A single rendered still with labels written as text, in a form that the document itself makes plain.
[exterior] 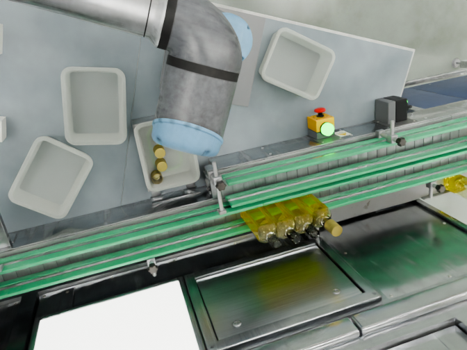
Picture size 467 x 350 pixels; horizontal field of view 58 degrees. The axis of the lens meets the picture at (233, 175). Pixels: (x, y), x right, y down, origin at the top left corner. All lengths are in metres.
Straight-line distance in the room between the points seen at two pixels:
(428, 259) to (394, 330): 0.35
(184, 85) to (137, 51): 0.72
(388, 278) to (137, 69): 0.97
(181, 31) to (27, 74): 0.79
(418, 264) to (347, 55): 0.73
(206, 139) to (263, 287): 0.67
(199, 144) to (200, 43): 0.15
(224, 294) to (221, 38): 0.79
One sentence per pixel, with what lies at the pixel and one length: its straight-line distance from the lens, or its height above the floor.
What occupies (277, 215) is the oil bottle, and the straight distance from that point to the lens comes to 1.27.
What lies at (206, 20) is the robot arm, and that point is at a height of 1.47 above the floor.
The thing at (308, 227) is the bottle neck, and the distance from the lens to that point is 1.23.
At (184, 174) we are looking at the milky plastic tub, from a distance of 1.40.
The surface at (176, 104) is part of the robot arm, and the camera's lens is 0.64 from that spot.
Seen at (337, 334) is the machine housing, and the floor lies 1.38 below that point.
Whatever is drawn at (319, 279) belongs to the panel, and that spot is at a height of 1.18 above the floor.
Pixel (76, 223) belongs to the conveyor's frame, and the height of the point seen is 0.81.
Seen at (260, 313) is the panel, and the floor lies 1.24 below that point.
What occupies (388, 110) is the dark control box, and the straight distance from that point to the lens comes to 1.59.
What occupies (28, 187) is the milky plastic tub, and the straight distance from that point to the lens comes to 1.44.
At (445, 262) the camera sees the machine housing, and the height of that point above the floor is 1.23.
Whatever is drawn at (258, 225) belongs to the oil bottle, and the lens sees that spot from 1.22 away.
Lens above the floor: 2.09
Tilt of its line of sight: 65 degrees down
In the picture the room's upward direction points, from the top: 139 degrees clockwise
